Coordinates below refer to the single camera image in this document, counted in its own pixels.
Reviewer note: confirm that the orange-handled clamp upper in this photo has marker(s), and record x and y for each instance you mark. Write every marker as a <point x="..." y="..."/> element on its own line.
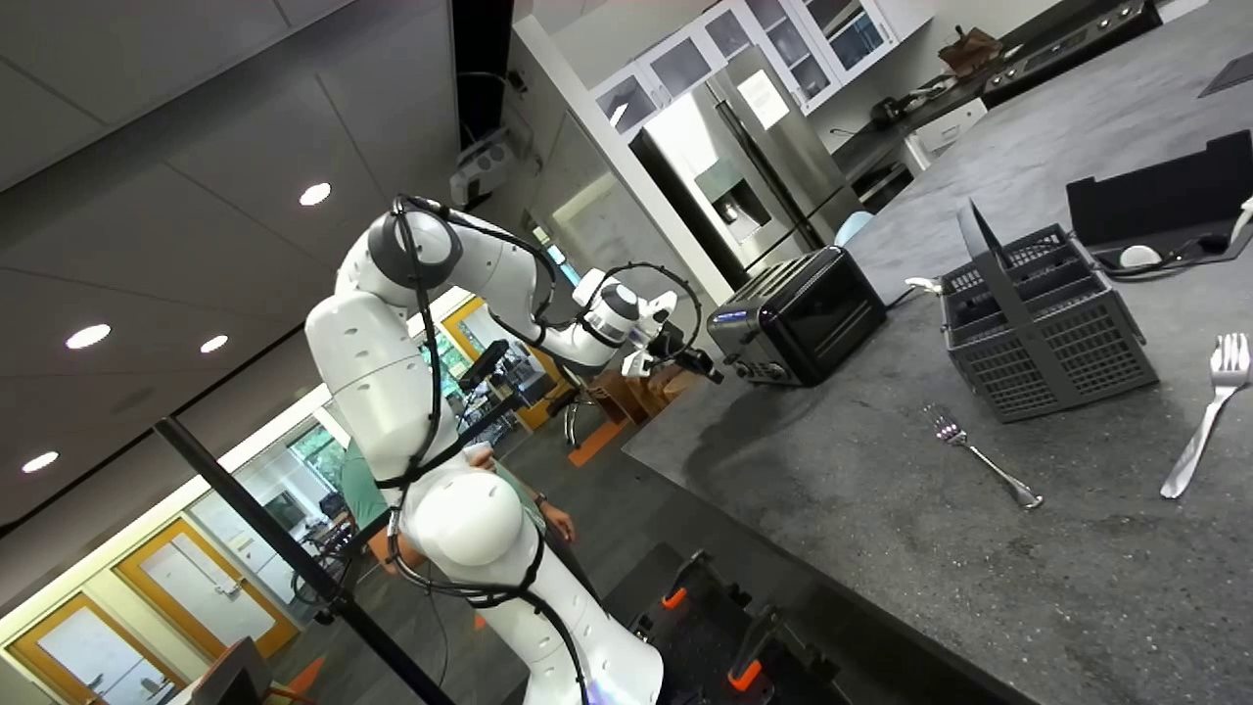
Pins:
<point x="673" y="595"/>

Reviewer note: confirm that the black camera tripod pole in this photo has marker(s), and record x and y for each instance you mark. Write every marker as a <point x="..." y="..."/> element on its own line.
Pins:
<point x="344" y="610"/>

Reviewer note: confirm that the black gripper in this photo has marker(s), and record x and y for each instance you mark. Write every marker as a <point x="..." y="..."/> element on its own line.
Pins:
<point x="659" y="343"/>

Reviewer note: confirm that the orange-handled clamp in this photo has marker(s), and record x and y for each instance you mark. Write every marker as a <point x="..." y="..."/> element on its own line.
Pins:
<point x="747" y="655"/>
<point x="673" y="595"/>

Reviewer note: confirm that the black flat tray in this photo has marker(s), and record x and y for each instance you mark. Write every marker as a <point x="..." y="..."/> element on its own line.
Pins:
<point x="1172" y="213"/>

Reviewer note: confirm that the black cutlery basket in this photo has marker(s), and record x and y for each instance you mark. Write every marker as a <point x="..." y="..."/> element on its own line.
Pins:
<point x="1035" y="328"/>

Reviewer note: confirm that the orange-handled clamp lower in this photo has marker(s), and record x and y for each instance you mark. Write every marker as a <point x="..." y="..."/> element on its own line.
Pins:
<point x="747" y="655"/>

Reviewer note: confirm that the silver metal fork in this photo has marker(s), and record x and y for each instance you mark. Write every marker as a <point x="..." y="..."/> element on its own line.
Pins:
<point x="958" y="436"/>

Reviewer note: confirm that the silver four-slot toaster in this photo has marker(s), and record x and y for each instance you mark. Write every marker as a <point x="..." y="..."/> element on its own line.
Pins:
<point x="797" y="322"/>

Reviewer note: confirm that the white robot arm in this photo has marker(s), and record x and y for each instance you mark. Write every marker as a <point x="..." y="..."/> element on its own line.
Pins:
<point x="471" y="523"/>

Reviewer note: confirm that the white glass-door wall cabinet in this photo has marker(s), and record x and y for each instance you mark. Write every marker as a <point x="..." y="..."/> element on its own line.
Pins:
<point x="813" y="48"/>

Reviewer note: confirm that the stainless steel refrigerator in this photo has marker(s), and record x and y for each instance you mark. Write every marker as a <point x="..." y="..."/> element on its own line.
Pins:
<point x="744" y="172"/>

